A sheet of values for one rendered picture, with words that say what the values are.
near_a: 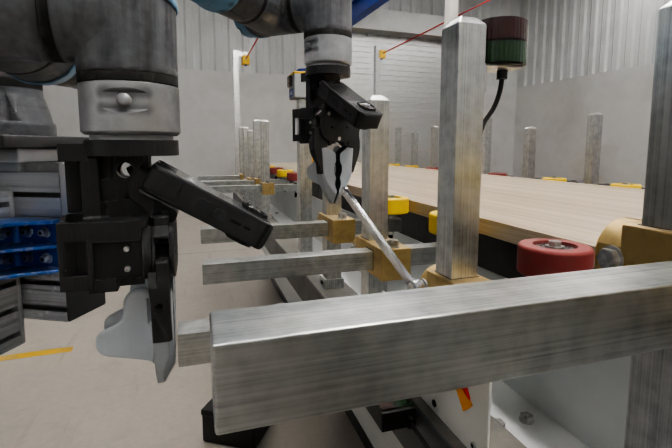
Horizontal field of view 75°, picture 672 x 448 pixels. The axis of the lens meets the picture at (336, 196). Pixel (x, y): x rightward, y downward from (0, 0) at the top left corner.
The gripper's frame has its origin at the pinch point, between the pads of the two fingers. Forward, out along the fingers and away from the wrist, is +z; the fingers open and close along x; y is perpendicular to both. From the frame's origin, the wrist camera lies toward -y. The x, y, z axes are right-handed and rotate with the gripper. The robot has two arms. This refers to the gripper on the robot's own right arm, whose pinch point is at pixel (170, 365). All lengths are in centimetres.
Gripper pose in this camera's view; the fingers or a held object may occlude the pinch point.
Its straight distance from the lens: 44.4
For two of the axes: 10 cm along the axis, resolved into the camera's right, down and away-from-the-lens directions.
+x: 3.1, 1.1, -9.5
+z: 0.0, 9.9, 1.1
